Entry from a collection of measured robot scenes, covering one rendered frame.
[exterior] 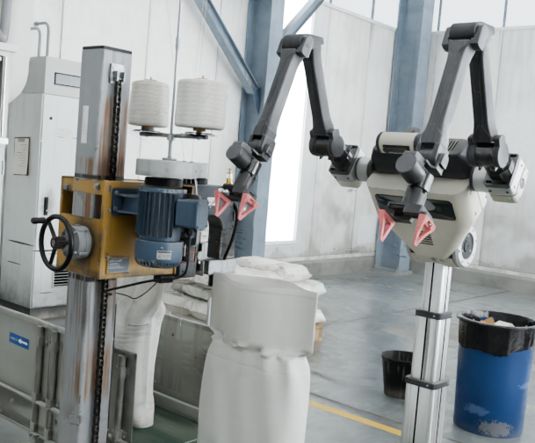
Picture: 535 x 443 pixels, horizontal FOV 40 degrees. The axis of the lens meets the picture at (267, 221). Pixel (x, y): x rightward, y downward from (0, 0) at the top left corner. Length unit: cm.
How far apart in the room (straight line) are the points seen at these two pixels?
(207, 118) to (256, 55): 638
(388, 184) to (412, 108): 859
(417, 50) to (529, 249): 327
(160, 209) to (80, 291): 40
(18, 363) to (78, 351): 81
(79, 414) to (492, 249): 875
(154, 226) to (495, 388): 266
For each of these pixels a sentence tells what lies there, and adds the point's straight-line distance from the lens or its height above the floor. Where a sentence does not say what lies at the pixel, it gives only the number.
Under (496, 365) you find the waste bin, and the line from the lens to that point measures 441.
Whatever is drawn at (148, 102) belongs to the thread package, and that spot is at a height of 161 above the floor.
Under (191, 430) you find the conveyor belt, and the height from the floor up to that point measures 38.
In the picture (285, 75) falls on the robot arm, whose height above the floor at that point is 172.
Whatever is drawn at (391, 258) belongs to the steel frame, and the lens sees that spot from 1125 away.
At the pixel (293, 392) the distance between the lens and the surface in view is 243.
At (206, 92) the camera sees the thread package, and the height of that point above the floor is 164.
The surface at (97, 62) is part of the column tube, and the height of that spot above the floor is 171.
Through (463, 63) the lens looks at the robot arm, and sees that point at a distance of 211.
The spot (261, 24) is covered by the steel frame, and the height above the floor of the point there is 304.
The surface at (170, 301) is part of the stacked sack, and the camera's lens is 574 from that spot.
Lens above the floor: 142
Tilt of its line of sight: 4 degrees down
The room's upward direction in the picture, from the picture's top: 5 degrees clockwise
